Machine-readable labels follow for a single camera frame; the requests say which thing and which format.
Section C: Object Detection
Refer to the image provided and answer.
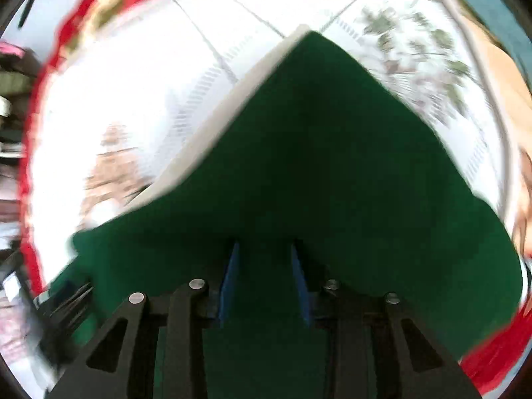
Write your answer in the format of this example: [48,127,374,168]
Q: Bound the green varsity jacket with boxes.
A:
[50,25,525,399]

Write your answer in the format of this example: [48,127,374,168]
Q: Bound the red floral blanket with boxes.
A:
[17,0,532,392]

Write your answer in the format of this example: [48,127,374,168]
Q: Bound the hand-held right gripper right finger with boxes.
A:
[290,241,485,399]

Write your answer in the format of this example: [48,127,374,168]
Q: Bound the white diamond-pattern floral cloth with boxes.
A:
[25,0,520,239]

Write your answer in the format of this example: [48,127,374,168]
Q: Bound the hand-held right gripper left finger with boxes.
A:
[46,241,242,399]

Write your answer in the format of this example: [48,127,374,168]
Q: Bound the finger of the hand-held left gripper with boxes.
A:
[39,278,96,343]

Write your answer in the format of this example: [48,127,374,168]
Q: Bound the blue quilt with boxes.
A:
[416,0,525,67]

